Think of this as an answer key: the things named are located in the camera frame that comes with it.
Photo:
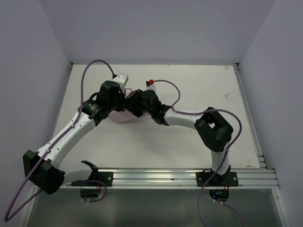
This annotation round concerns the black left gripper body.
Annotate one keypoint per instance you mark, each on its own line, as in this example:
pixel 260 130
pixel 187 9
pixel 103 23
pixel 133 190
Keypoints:
pixel 118 104

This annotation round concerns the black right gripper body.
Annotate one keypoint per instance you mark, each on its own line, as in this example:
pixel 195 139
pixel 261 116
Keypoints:
pixel 147 110

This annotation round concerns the lilac paper bag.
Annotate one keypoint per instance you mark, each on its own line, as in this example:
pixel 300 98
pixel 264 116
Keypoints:
pixel 122 116

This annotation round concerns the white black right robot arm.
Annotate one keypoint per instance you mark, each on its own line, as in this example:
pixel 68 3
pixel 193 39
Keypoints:
pixel 213 129

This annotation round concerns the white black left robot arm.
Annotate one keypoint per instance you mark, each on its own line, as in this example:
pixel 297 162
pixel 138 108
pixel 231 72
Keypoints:
pixel 42 167

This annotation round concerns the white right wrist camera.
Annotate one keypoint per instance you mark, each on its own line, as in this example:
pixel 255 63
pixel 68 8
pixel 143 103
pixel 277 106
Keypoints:
pixel 150 85

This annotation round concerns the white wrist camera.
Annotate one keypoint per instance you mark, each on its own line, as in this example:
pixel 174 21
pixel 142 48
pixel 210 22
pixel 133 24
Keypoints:
pixel 122 80
pixel 150 85

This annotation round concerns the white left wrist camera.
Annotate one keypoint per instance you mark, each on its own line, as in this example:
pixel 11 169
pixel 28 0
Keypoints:
pixel 122 80

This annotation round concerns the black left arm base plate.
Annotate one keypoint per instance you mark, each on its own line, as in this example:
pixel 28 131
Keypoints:
pixel 104 177

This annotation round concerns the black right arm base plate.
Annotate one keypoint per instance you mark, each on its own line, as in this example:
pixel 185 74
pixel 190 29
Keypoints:
pixel 228 179

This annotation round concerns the aluminium right side rail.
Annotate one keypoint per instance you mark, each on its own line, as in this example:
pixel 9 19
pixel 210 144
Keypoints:
pixel 259 152

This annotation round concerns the aluminium rail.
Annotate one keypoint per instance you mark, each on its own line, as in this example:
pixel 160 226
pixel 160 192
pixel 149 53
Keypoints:
pixel 259 152
pixel 180 178

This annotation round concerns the aluminium front rail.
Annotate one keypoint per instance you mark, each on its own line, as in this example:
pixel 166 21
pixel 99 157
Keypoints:
pixel 180 178

